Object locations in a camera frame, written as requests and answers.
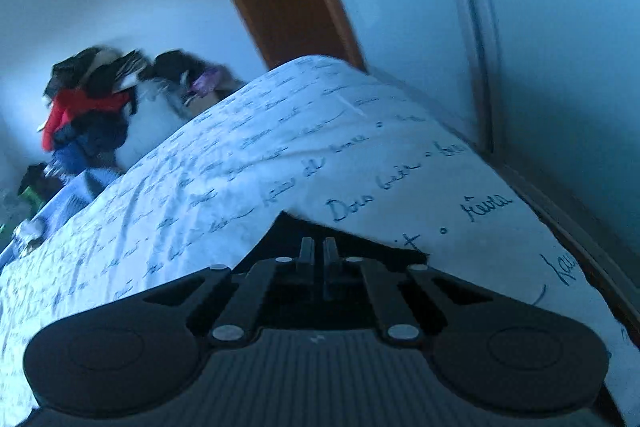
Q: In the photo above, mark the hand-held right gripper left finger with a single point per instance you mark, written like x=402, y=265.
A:
x=307, y=267

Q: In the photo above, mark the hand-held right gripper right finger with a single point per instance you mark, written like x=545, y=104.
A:
x=330, y=267

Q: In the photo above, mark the black pants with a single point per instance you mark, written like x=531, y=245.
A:
x=350, y=237

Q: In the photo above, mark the white blanket with handwriting print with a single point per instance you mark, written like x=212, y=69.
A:
x=280, y=157

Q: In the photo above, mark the purple cloth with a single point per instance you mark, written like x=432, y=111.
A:
x=206, y=79

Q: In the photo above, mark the white bag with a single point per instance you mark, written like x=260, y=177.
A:
x=150, y=122

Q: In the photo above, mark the blue striped cloth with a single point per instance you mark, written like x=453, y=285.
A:
x=75, y=197

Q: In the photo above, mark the black garment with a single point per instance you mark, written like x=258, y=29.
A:
x=172, y=62

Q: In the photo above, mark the pile of dark clothes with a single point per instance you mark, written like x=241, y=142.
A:
x=95, y=132

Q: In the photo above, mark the red jacket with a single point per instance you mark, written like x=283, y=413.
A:
x=80, y=104

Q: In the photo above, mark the dark and green item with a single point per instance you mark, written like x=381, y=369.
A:
x=37, y=184

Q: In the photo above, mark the bedside clutter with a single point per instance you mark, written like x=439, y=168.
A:
x=25, y=232

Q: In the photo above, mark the white door frame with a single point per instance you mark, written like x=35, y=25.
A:
x=475, y=7

